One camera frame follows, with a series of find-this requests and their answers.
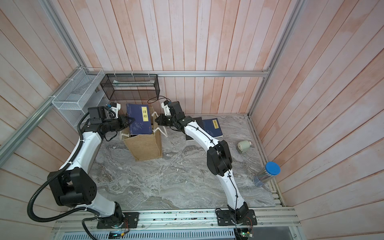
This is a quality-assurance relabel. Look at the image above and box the navy book far right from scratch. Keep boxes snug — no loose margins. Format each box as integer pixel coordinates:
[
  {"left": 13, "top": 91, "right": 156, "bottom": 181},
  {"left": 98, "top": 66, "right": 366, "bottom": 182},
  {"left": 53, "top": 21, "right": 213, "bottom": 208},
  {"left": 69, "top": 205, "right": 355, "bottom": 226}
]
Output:
[{"left": 203, "top": 118, "right": 223, "bottom": 138}]

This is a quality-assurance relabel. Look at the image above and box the black corrugated cable conduit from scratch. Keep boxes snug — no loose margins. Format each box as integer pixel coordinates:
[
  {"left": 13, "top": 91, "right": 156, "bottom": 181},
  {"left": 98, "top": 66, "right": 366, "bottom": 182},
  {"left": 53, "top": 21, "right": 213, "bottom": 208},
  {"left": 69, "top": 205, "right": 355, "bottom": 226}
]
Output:
[{"left": 26, "top": 111, "right": 100, "bottom": 240}]

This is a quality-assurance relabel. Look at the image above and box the black wire mesh basket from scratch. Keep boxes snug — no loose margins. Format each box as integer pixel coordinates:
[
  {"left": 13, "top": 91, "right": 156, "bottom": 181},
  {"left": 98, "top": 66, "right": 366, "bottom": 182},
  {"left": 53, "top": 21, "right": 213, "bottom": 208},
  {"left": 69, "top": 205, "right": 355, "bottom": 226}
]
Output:
[{"left": 100, "top": 73, "right": 160, "bottom": 101}]

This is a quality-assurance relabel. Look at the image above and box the navy book yellow label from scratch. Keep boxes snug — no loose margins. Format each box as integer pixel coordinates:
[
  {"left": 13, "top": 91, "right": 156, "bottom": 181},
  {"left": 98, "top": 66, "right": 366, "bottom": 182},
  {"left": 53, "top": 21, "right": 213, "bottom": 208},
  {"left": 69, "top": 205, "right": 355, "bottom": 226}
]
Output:
[{"left": 126, "top": 104, "right": 153, "bottom": 136}]

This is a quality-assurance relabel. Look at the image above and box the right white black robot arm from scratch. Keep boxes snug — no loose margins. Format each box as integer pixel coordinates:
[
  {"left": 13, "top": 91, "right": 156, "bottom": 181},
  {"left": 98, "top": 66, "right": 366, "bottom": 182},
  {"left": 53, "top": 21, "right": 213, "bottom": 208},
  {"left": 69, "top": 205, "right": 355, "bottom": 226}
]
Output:
[{"left": 155, "top": 101, "right": 249, "bottom": 224}]

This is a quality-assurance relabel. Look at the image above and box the clear jar blue lid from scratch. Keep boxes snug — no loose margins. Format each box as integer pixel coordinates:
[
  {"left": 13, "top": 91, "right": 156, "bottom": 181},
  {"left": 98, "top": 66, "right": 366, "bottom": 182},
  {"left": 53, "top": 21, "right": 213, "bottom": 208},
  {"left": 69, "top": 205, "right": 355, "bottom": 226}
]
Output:
[{"left": 253, "top": 162, "right": 281, "bottom": 188}]

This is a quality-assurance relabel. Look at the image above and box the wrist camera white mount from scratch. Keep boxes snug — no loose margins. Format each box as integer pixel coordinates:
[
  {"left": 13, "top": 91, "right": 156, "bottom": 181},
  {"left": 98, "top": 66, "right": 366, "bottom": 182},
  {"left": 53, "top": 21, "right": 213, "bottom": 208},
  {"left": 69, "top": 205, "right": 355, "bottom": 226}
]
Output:
[
  {"left": 106, "top": 103, "right": 121, "bottom": 119},
  {"left": 161, "top": 100, "right": 172, "bottom": 116}
]

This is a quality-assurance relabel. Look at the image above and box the aluminium mounting rail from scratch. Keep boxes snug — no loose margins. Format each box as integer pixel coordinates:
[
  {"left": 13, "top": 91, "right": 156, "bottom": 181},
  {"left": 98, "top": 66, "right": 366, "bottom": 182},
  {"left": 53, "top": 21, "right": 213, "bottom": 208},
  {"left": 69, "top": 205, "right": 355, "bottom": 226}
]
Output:
[{"left": 52, "top": 207, "right": 301, "bottom": 233}]

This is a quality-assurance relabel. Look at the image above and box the burlap canvas tote bag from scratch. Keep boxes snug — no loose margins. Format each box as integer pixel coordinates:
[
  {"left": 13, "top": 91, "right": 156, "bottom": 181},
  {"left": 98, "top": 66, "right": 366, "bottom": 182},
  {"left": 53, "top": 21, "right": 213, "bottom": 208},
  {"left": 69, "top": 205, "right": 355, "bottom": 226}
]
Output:
[{"left": 120, "top": 105, "right": 167, "bottom": 161}]

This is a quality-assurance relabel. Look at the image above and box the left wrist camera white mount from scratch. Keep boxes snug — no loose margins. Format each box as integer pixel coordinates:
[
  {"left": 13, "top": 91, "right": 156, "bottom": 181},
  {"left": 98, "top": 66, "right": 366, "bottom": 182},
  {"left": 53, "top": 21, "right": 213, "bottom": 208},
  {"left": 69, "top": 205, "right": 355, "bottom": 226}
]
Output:
[{"left": 106, "top": 103, "right": 121, "bottom": 119}]

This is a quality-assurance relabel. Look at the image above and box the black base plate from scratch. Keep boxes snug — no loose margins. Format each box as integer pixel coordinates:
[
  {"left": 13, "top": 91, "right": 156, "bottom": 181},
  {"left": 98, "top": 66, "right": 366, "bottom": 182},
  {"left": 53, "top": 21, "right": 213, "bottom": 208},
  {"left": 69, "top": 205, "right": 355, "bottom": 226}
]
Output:
[
  {"left": 97, "top": 212, "right": 140, "bottom": 229},
  {"left": 215, "top": 208, "right": 258, "bottom": 227}
]

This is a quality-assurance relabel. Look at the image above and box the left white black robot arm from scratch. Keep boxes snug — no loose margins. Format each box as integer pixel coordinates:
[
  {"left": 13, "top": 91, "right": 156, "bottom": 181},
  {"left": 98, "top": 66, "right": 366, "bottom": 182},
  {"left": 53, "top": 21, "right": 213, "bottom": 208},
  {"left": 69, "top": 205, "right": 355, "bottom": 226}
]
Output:
[{"left": 49, "top": 103, "right": 134, "bottom": 218}]

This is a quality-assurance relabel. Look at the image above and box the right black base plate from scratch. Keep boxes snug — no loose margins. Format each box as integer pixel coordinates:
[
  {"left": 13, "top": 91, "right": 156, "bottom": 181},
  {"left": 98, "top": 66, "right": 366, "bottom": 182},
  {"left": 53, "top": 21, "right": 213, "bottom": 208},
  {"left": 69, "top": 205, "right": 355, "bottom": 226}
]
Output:
[{"left": 215, "top": 208, "right": 258, "bottom": 227}]

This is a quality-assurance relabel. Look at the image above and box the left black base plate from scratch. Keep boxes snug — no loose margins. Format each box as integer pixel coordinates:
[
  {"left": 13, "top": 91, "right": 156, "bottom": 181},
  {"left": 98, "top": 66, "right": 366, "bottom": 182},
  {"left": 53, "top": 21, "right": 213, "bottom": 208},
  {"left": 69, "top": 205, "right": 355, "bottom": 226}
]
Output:
[{"left": 97, "top": 212, "right": 140, "bottom": 229}]

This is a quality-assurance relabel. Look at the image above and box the white wire mesh shelf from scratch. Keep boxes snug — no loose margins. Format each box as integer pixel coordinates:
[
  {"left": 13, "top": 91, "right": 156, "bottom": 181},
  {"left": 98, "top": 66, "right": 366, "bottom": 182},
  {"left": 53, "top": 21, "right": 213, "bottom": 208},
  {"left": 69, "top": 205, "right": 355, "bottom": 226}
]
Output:
[{"left": 52, "top": 68, "right": 110, "bottom": 129}]

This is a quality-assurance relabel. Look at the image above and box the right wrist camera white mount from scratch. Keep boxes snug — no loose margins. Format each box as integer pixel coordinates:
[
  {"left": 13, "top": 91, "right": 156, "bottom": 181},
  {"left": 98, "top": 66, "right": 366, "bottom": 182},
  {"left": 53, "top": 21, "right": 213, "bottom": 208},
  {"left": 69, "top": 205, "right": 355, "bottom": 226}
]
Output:
[{"left": 161, "top": 100, "right": 172, "bottom": 116}]

